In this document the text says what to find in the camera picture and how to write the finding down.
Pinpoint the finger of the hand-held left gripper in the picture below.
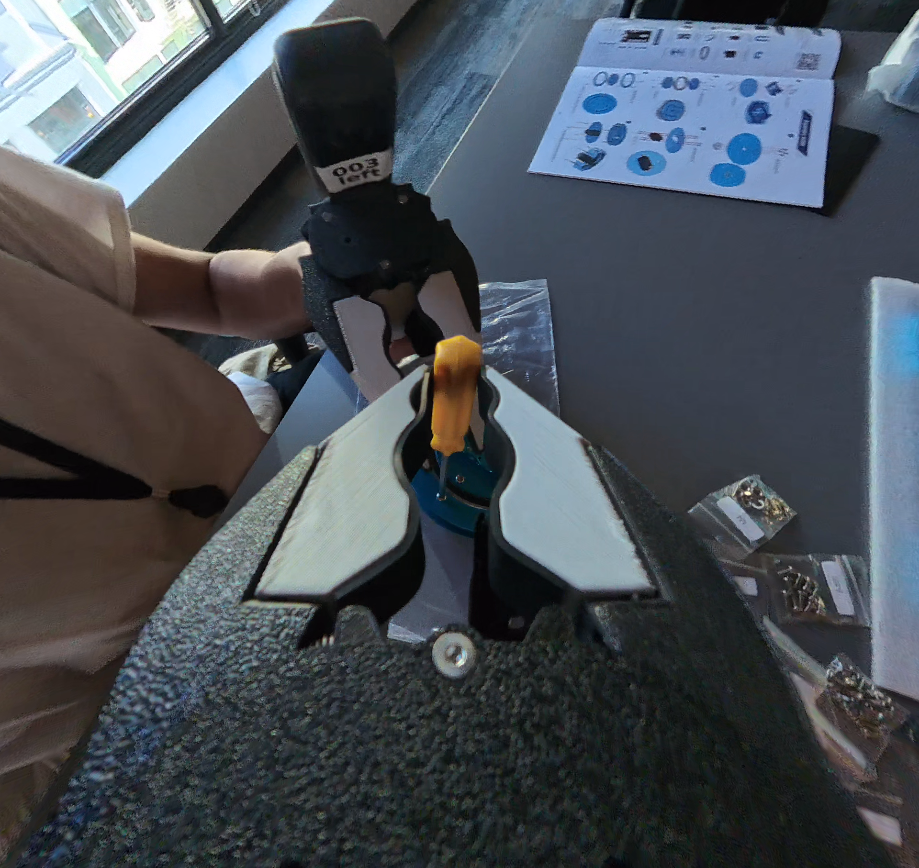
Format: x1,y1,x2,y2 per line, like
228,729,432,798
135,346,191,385
334,296,409,404
416,268,488,451

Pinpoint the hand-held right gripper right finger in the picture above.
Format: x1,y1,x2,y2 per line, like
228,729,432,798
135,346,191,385
482,369,660,600

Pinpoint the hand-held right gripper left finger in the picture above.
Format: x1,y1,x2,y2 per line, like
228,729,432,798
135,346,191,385
243,364,432,605

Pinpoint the yellow-handled screwdriver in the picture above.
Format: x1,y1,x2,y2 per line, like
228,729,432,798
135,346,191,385
429,337,483,503

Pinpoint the blue round metal turntable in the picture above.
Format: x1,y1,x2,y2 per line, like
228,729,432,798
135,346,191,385
413,430,504,539

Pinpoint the person's left forearm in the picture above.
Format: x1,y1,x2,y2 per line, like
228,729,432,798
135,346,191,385
131,233,220,331

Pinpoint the grey desk with wooden edge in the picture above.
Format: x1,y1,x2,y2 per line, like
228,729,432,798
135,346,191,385
215,21,919,868

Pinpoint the person's left hand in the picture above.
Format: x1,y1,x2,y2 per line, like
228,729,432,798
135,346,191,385
212,242,318,343

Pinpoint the clear plastic bag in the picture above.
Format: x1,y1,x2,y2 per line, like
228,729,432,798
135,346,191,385
355,279,561,643

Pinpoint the pile of small hardware bags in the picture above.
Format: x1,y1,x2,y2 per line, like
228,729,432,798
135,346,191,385
688,477,919,847

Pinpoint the person's beige shirt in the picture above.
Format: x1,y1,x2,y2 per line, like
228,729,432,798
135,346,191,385
0,146,270,812

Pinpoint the white foam sheet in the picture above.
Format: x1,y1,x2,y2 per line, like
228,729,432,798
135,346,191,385
867,276,919,700

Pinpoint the assembly instruction sheet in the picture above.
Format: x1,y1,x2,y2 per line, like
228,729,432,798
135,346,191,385
527,17,842,209

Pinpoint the large window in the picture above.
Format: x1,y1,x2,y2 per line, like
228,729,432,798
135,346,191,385
0,0,468,180

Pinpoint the white wrapped grey package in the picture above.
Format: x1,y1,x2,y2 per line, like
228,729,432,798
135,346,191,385
865,24,919,111

